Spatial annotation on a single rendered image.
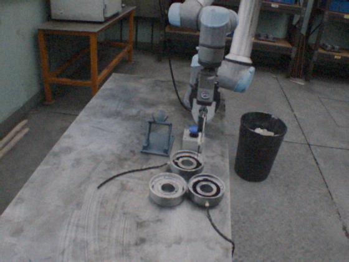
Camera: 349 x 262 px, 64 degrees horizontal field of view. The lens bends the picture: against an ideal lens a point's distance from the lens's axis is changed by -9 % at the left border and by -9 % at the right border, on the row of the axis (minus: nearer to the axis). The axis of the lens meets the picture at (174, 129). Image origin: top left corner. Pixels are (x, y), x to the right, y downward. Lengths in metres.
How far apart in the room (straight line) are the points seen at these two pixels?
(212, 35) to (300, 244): 1.45
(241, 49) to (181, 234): 0.77
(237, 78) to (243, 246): 1.01
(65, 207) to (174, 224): 0.30
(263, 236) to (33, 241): 1.42
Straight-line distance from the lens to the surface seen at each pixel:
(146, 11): 4.61
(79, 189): 0.90
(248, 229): 1.93
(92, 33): 2.78
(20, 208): 0.89
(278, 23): 4.87
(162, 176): 0.89
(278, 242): 1.92
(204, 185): 0.89
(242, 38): 1.24
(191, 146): 1.04
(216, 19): 0.84
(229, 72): 1.24
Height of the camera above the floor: 1.40
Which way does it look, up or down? 31 degrees down
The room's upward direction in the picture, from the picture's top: 5 degrees clockwise
